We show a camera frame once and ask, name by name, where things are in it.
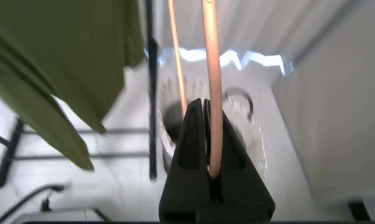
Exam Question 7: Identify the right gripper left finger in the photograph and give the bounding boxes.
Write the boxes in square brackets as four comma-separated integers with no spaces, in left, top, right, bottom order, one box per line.
[158,98,212,222]

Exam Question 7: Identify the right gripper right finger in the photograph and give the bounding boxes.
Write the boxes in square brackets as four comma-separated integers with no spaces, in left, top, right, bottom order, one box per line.
[202,98,277,222]

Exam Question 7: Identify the pink clothes hanger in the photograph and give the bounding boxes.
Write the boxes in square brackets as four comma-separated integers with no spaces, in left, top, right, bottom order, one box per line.
[167,0,223,180]

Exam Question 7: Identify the green printed shirt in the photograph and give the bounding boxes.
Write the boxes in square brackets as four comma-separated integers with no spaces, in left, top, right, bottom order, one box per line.
[0,0,146,171]

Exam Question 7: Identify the white laundry basket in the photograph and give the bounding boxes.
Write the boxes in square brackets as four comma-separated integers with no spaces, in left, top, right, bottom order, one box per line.
[158,77,268,181]

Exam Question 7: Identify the black clothes rack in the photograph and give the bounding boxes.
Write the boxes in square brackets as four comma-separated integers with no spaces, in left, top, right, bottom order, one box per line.
[0,0,159,189]

